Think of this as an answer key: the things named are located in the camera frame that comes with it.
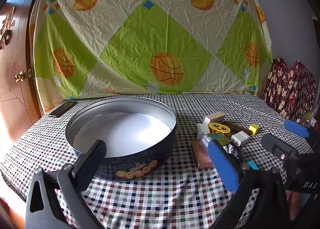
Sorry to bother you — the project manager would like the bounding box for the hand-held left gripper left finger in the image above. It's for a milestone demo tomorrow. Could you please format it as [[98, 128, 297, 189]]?
[[24, 140, 107, 229]]

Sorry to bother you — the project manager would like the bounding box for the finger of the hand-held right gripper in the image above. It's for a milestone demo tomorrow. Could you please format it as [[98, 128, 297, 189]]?
[[261, 133, 298, 161], [284, 119, 320, 146]]

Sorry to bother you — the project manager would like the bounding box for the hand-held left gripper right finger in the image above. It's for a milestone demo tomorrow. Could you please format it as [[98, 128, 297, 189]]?
[[206, 139, 300, 229]]

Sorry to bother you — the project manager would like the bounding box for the foil piece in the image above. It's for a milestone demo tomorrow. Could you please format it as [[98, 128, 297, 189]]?
[[223, 144, 240, 157]]

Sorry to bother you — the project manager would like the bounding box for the copper coloured box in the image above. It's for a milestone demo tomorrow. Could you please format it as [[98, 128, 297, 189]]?
[[191, 141, 215, 169]]

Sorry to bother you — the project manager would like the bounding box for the clear box with green label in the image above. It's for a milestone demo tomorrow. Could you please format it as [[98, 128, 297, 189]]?
[[202, 133, 232, 148]]

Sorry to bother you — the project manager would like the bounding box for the yellow cube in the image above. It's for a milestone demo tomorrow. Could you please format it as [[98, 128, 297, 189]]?
[[248, 123, 260, 136]]

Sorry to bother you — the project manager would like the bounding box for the white plug charger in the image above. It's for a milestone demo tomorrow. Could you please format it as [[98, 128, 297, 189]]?
[[230, 131, 251, 147]]

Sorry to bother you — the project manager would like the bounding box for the yellow smiley spool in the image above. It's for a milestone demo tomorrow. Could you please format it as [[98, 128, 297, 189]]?
[[208, 122, 232, 135]]

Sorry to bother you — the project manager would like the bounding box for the white faced wooden block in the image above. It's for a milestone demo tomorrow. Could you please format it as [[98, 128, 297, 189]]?
[[196, 111, 226, 141]]

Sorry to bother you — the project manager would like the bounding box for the round dark cookie tin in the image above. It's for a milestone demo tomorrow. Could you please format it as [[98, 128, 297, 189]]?
[[65, 96, 177, 182]]

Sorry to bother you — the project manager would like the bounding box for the small yellow smiley ornament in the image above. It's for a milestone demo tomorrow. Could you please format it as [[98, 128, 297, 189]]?
[[299, 110, 316, 127]]

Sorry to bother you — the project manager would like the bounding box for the red patterned cloth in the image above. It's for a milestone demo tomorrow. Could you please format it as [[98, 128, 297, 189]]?
[[264, 57, 320, 125]]

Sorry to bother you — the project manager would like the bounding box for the black smartphone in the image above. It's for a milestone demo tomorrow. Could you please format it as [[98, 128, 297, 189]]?
[[48, 100, 77, 118]]

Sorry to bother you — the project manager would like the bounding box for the checkered tablecloth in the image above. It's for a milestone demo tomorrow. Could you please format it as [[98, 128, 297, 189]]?
[[0, 93, 320, 229]]

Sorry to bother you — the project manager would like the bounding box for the brown wooden door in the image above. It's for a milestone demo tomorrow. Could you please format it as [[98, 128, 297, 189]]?
[[0, 0, 52, 144]]

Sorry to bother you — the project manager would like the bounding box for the basketball printed bed sheet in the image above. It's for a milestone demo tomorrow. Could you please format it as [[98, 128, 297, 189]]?
[[29, 0, 274, 115]]

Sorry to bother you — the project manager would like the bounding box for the brown door ornament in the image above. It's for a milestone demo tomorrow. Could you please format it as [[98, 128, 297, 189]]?
[[0, 6, 16, 50]]

